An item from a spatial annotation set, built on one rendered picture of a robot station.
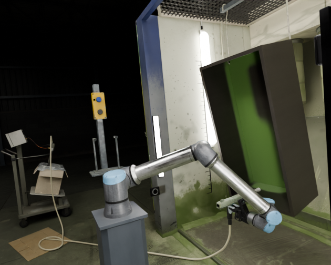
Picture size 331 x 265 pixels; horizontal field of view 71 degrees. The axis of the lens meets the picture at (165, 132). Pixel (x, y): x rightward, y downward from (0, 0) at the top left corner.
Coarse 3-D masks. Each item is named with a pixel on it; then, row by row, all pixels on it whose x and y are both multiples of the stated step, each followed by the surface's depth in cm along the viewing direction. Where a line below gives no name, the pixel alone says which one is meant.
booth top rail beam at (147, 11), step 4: (152, 0) 203; (156, 0) 196; (160, 0) 195; (148, 4) 211; (152, 4) 204; (156, 4) 202; (148, 8) 212; (152, 8) 208; (144, 12) 220; (148, 12) 215; (152, 12) 216; (144, 16) 223; (148, 16) 223; (144, 20) 231
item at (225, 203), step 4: (256, 188) 199; (232, 196) 185; (236, 196) 184; (240, 196) 185; (220, 200) 176; (224, 200) 178; (228, 200) 178; (232, 200) 180; (236, 200) 182; (216, 204) 176; (220, 204) 174; (224, 204) 175; (228, 204) 177; (220, 208) 175; (228, 212) 182; (228, 216) 182; (228, 220) 183; (228, 224) 183
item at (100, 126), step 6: (96, 84) 231; (96, 120) 235; (102, 120) 234; (102, 126) 234; (102, 132) 234; (102, 138) 234; (102, 144) 234; (102, 150) 234; (102, 156) 234; (102, 162) 234; (102, 168) 234; (102, 180) 239
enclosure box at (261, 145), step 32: (224, 64) 211; (256, 64) 190; (288, 64) 160; (224, 96) 211; (256, 96) 199; (288, 96) 160; (224, 128) 211; (256, 128) 209; (288, 128) 160; (224, 160) 211; (256, 160) 221; (288, 160) 160; (288, 192) 161
